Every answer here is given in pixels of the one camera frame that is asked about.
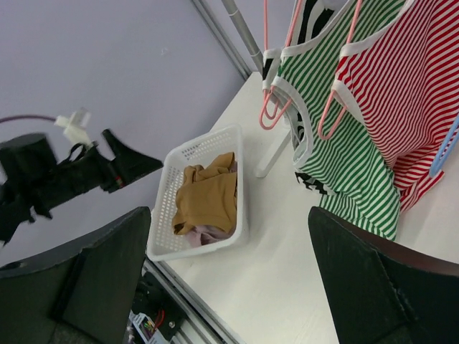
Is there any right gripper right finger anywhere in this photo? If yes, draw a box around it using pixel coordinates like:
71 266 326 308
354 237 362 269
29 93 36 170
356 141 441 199
308 206 458 343

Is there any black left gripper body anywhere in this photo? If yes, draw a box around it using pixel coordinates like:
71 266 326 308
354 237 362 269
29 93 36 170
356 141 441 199
32 148 124 208

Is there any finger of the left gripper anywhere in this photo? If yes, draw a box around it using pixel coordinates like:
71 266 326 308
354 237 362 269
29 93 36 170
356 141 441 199
102 129 125 160
116 148 164 186

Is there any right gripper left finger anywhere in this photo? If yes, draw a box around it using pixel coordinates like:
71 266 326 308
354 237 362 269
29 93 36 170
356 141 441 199
1 207 151 343

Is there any tan brown tank top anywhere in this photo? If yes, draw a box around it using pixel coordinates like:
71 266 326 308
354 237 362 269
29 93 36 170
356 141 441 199
171 151 239 236

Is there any pink mauve tank top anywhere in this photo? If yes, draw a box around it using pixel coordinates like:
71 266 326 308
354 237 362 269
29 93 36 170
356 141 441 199
186 161 239 249

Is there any light blue wire hanger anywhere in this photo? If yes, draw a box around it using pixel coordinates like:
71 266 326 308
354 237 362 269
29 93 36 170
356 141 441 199
429 115 459 178

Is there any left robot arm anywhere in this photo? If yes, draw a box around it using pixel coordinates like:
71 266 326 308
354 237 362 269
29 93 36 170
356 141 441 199
1 129 164 244

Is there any green white striped tank top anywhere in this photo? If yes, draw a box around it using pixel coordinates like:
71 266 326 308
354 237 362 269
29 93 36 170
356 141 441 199
273 1 400 240

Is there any pink hanger under black top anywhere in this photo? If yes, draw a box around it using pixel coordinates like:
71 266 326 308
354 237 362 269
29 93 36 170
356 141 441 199
259 0 282 130

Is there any red white striped tank top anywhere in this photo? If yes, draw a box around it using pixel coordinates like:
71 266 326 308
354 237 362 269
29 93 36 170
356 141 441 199
332 1 458 211

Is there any black white striped tank top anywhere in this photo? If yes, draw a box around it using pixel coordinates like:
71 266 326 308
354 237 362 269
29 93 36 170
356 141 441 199
260 1 345 195

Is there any white plastic basket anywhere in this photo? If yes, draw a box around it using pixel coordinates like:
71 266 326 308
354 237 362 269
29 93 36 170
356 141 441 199
146 124 250 262

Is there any white clothes rack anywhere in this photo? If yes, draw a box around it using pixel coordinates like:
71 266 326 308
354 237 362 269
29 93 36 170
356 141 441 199
222 0 290 178

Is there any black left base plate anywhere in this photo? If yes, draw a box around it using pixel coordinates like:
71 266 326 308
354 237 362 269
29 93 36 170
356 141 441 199
131 272 186 342

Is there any white slotted cable duct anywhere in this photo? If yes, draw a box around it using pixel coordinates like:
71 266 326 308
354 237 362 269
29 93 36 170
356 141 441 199
126 311 167 344

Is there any aluminium mounting rail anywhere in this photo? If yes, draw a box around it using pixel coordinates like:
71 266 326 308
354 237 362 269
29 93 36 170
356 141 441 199
143 257 245 344

